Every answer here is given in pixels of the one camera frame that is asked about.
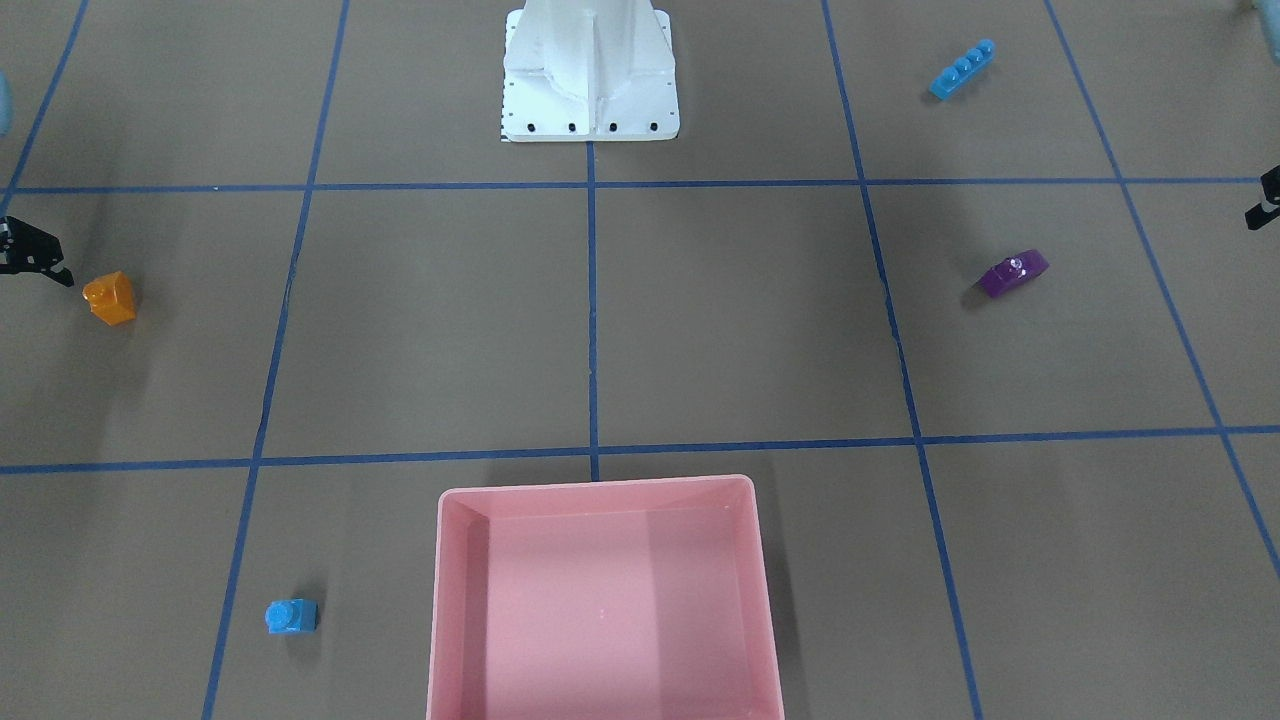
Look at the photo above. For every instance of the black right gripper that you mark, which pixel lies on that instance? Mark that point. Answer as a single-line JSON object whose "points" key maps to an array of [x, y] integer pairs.
{"points": [[27, 247]]}

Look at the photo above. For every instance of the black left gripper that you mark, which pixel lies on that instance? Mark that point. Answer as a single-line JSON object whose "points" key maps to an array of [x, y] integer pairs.
{"points": [[1270, 195]]}

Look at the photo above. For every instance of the orange block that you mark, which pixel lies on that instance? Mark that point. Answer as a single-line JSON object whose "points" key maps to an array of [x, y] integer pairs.
{"points": [[111, 298]]}

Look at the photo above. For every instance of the purple block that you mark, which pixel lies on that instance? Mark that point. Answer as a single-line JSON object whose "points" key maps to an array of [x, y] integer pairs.
{"points": [[1012, 273]]}

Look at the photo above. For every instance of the pink plastic box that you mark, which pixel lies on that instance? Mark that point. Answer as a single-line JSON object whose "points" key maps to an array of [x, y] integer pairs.
{"points": [[623, 599]]}

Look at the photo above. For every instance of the long blue studded block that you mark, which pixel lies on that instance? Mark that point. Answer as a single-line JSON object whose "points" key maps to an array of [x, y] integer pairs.
{"points": [[963, 70]]}

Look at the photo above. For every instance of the small blue block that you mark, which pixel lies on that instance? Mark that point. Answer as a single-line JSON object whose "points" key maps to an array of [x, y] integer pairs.
{"points": [[291, 617]]}

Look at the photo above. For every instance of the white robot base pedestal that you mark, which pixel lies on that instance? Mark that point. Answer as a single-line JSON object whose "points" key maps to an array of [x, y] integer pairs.
{"points": [[589, 71]]}

